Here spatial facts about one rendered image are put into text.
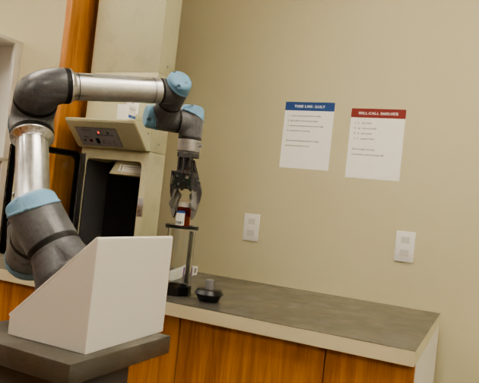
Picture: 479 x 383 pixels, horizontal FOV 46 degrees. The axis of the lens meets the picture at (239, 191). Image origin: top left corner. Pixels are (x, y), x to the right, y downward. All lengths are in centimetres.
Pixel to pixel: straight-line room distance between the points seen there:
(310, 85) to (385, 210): 59
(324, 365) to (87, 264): 75
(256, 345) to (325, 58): 124
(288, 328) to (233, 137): 111
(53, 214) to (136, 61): 108
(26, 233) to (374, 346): 88
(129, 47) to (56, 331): 136
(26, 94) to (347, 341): 105
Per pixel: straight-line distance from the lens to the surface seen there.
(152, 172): 215
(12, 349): 118
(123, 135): 212
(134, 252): 121
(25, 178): 152
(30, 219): 128
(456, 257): 220
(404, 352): 151
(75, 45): 238
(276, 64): 244
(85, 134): 223
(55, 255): 124
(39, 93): 157
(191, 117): 181
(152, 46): 222
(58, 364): 110
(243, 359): 167
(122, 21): 233
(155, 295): 130
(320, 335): 155
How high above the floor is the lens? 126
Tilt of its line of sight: 1 degrees up
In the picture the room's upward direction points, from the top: 6 degrees clockwise
